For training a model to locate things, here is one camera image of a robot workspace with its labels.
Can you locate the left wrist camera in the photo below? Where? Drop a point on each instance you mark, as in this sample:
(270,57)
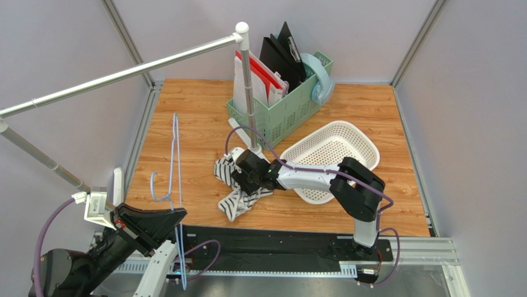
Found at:
(98,208)

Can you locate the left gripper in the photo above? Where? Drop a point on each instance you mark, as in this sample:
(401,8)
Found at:
(148,227)

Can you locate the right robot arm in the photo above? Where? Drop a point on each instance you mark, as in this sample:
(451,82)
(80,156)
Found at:
(356,188)

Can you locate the black clipboard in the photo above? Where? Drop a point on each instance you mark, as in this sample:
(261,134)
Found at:
(285,46)

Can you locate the white document folder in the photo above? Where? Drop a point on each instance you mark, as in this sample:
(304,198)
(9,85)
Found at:
(258,89)

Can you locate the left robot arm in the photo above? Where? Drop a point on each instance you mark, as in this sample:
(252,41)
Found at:
(64,272)

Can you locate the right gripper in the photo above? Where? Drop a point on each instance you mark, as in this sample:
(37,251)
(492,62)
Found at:
(242,177)

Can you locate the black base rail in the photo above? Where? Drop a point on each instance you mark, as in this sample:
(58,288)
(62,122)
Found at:
(237,251)

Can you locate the white perforated plastic basket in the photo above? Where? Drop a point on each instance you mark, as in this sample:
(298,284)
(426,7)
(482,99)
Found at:
(331,143)

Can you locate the silver clothes rack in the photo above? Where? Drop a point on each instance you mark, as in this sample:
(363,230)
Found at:
(239,37)

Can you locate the red folder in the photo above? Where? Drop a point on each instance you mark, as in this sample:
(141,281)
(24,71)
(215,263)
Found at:
(266,75)

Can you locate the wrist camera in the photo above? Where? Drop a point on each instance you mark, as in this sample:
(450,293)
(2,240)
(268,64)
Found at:
(98,208)
(234,154)

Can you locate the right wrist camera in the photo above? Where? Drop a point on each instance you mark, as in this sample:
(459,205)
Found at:
(234,154)

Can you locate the black folder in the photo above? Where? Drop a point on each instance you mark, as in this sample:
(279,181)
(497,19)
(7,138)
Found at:
(274,59)

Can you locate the green plastic file basket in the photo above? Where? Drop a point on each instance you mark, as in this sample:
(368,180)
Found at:
(284,117)

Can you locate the black white striped tank top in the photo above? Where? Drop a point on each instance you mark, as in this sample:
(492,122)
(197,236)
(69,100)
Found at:
(236,202)

